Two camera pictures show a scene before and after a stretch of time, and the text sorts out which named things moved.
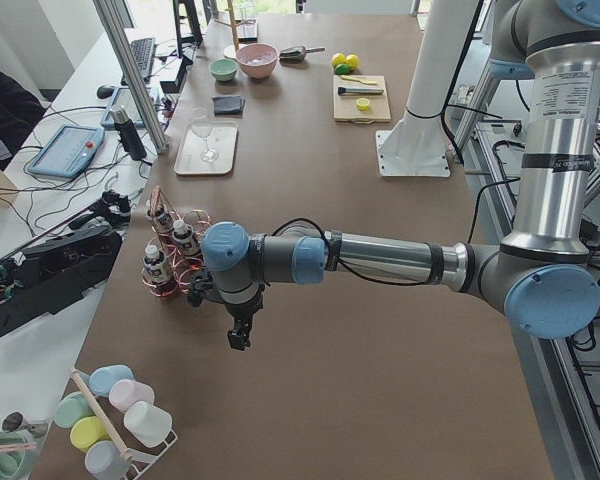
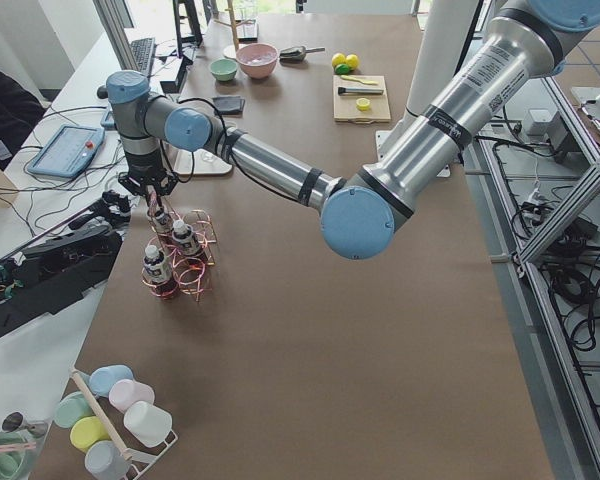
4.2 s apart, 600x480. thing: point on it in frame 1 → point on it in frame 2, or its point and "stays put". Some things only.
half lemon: [363, 104] stays put
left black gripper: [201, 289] → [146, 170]
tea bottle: [161, 280] stays put
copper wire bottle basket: [174, 249] stays put
